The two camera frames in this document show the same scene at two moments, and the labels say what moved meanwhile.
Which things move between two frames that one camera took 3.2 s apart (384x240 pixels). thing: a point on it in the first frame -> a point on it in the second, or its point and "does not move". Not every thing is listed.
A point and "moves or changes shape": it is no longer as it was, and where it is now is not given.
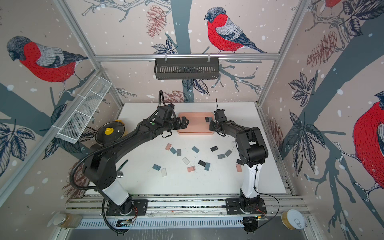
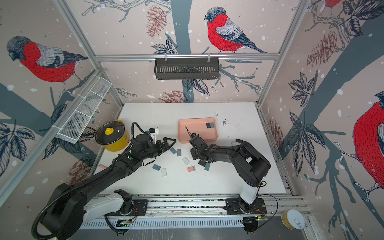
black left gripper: (184, 124) -> (166, 146)
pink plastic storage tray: (197, 124) moves or changes shape
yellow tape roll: (293, 219) does not move
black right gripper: (211, 125) -> (194, 155)
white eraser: (186, 161) does not move
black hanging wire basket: (186, 69) does not move
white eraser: (164, 172) does not move
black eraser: (202, 163) does not move
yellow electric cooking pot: (108, 132) does not move
